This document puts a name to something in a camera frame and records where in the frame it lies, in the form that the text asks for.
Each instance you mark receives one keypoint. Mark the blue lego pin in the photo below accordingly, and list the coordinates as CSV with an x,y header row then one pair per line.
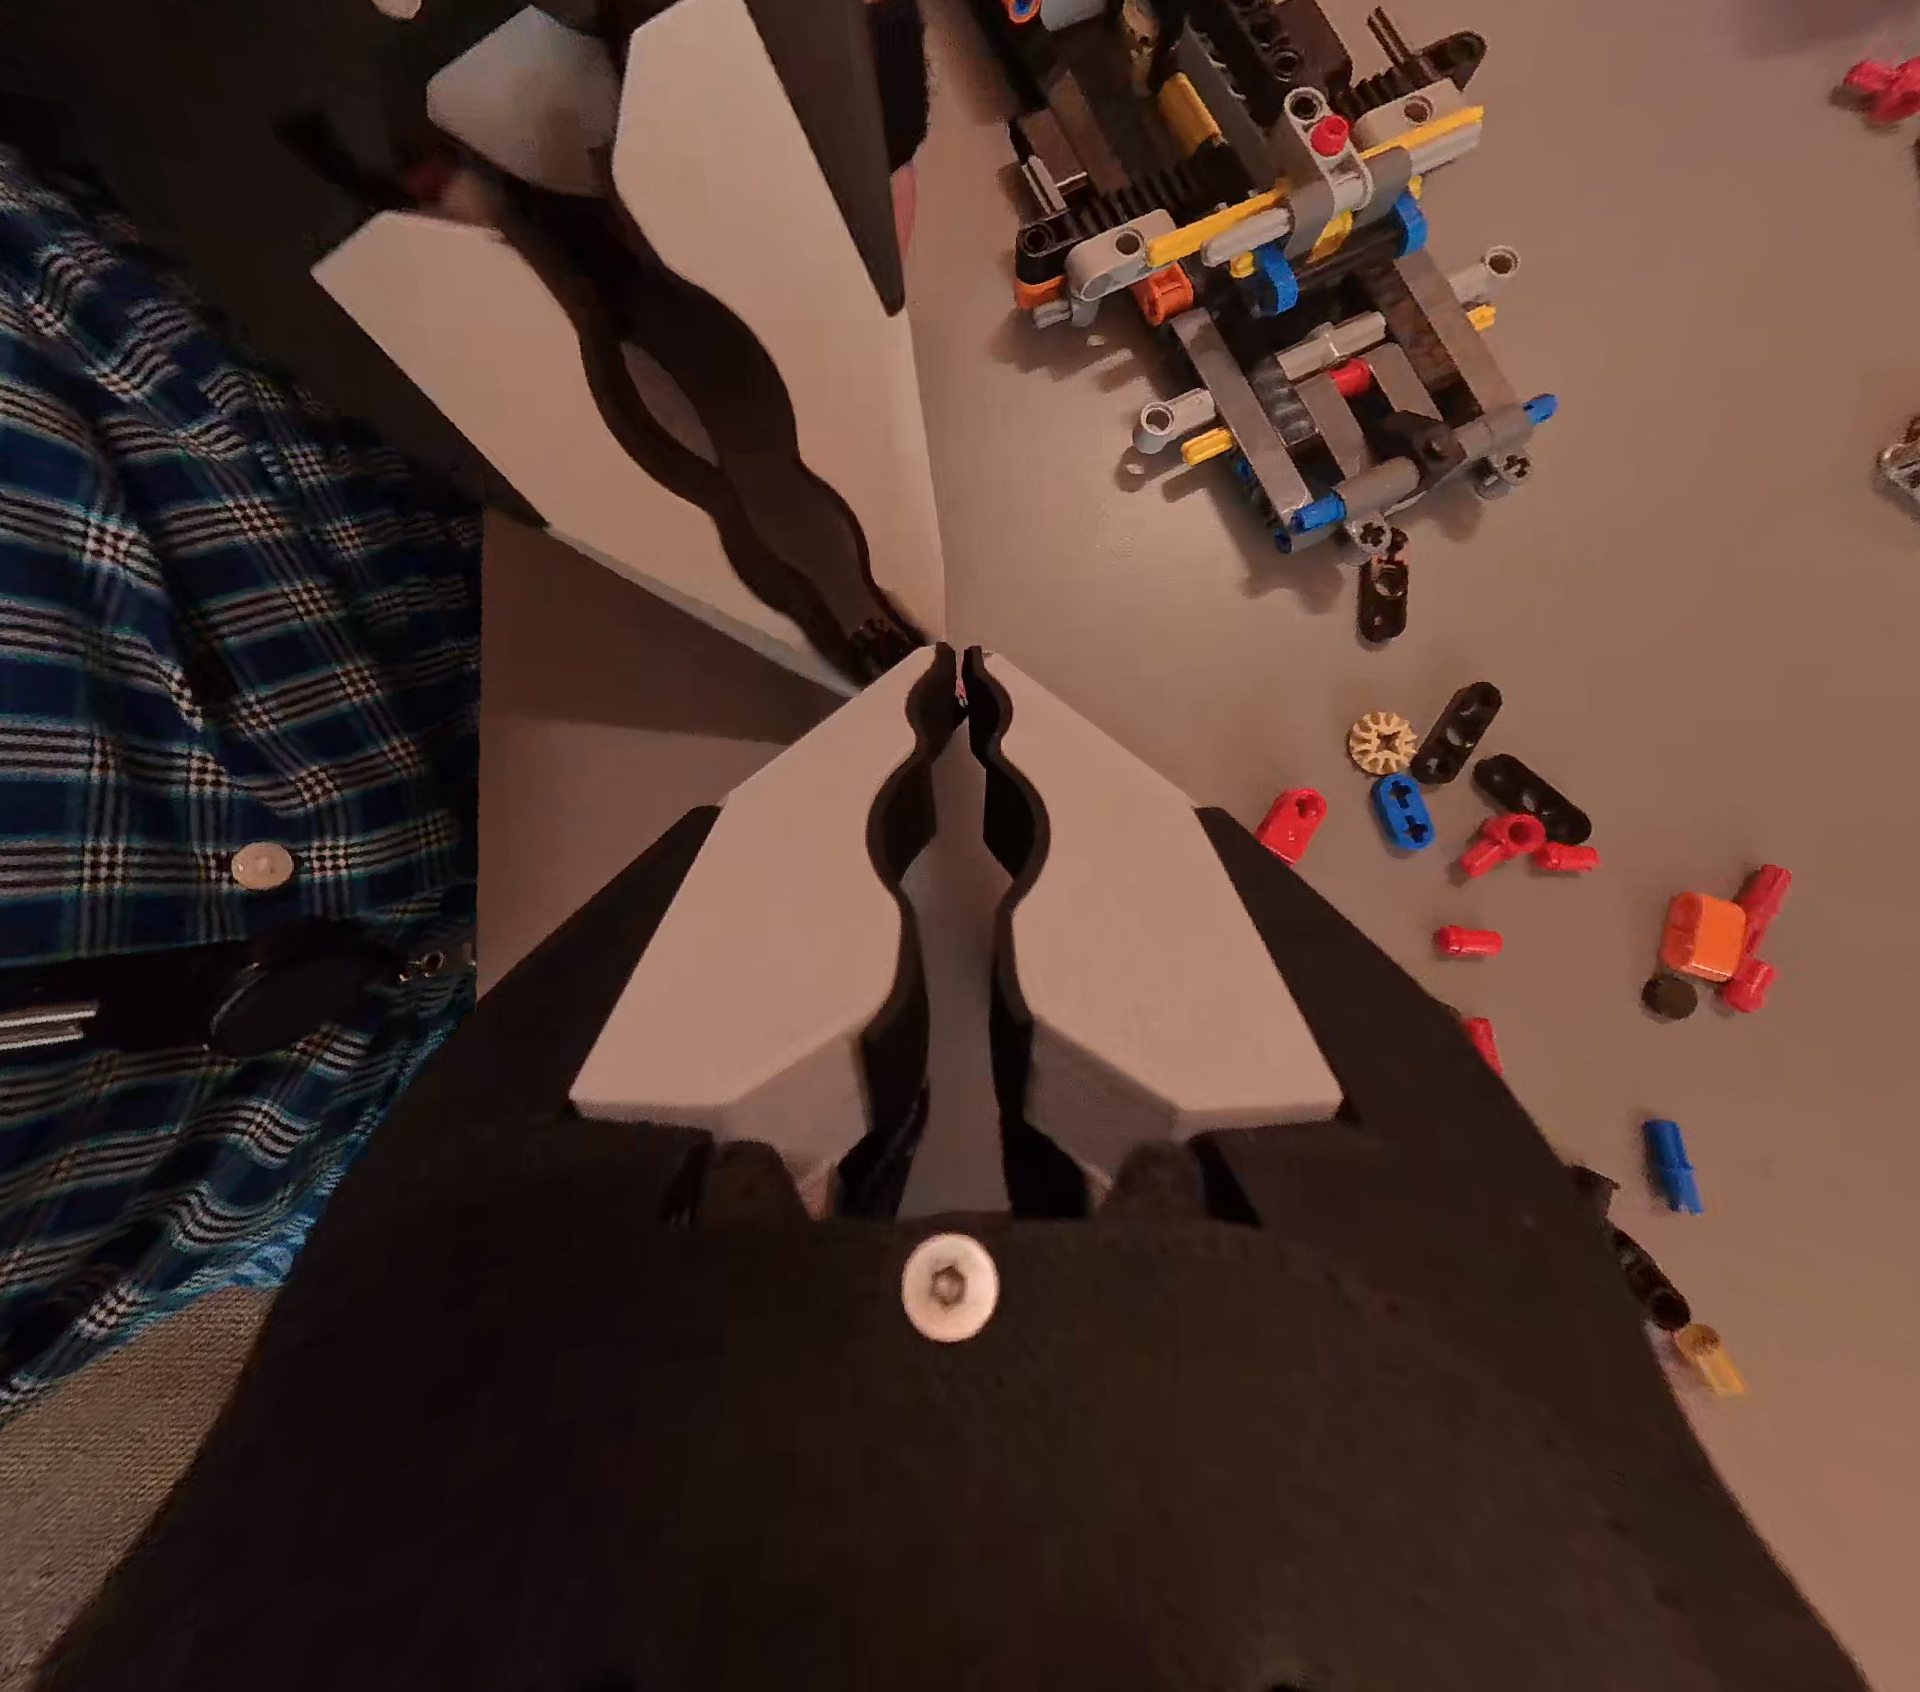
x,y
1674,1163

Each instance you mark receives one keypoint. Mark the long red lego pin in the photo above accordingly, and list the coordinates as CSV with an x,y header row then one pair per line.
x,y
1484,1040

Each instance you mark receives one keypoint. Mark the lego vehicle chassis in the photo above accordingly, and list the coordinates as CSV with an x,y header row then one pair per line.
x,y
1306,222

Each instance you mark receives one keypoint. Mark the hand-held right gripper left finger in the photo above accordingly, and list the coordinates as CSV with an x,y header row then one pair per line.
x,y
720,956

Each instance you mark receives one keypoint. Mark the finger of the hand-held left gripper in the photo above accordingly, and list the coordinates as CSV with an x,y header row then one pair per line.
x,y
497,368
783,222

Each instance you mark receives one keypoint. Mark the yellow lego pin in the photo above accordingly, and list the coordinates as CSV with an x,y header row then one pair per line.
x,y
1708,1365

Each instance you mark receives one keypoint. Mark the blue plaid shirt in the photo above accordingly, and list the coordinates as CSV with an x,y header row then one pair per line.
x,y
150,522

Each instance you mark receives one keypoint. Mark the red lego piece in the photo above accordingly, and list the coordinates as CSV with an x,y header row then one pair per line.
x,y
1749,980
1762,897

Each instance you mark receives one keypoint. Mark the black angled lego connector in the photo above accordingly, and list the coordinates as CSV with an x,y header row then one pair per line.
x,y
1649,1279

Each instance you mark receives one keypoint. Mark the round black lego piece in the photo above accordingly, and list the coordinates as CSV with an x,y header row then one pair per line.
x,y
1668,999

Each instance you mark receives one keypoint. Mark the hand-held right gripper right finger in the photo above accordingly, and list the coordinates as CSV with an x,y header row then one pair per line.
x,y
1156,956

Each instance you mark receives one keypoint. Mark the short black lego beam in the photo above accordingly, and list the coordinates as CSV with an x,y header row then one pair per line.
x,y
1453,728
1386,591

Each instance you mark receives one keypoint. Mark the orange lego block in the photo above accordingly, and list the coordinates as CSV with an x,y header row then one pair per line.
x,y
1703,936

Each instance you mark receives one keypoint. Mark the grey cloth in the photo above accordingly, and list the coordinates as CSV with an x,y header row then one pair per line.
x,y
89,1500

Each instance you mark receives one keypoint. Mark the blue lego connector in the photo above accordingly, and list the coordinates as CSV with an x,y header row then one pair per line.
x,y
1402,809

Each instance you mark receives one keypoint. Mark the red lego connector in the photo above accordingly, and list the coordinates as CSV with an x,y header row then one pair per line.
x,y
1882,86
1290,823
1503,839

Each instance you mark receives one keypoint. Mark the tan lego gear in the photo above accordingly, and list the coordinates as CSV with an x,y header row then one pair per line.
x,y
1379,741

